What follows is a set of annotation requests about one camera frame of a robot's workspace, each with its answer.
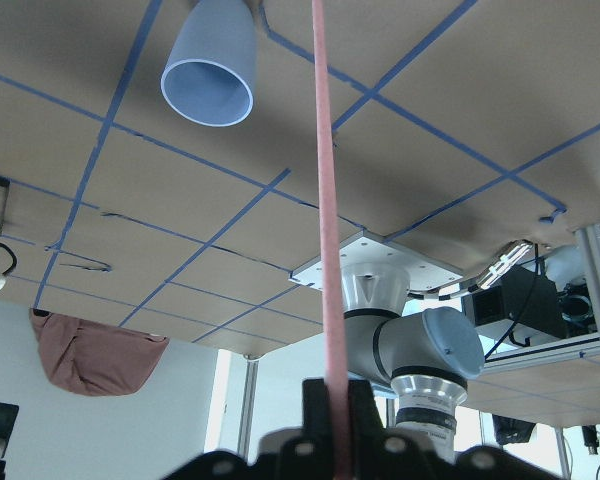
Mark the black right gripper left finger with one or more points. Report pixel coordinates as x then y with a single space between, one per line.
316 416

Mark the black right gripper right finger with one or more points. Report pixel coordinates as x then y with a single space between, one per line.
366 424

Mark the pink chopstick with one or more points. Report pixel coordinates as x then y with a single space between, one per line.
336 379

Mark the light blue plastic cup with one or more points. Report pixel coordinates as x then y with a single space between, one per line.
209 77

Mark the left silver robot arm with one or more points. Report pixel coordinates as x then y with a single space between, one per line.
427 359

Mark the brown cloth bag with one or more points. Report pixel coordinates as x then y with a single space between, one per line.
93 359

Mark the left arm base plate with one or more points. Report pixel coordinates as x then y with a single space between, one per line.
380 260

